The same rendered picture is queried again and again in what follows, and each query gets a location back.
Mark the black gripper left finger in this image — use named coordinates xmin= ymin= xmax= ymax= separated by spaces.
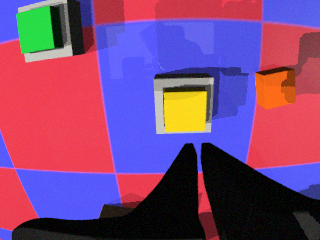
xmin=11 ymin=143 xmax=205 ymax=240

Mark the green button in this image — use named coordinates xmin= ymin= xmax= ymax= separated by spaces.
xmin=16 ymin=0 xmax=85 ymax=63

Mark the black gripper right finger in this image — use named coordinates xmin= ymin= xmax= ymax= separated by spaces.
xmin=200 ymin=143 xmax=320 ymax=240

